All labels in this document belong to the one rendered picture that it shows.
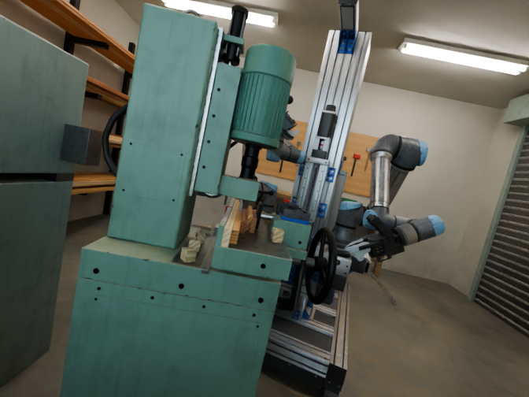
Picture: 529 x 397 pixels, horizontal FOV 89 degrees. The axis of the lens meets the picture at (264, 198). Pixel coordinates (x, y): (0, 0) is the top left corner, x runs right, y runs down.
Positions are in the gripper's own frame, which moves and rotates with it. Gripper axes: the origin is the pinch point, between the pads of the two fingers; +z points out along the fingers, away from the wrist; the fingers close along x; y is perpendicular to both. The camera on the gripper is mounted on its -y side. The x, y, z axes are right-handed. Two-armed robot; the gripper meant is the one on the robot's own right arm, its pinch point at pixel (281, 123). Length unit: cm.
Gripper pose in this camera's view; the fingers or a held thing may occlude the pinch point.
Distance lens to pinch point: 111.5
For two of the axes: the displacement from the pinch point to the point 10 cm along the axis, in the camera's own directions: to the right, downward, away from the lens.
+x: 5.7, 8.1, 1.1
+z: 0.5, 1.0, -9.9
